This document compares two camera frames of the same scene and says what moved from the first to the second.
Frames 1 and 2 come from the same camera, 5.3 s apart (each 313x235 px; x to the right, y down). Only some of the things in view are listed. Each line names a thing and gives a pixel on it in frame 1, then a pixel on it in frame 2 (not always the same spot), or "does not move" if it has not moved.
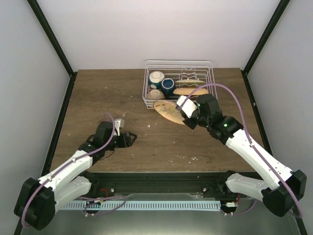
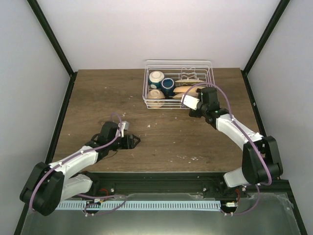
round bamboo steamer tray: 189,81 does not move
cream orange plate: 189,91 does not move
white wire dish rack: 165,81 does not move
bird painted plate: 167,109 to 179,96
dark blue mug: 168,86 does not move
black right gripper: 190,125 to 191,114
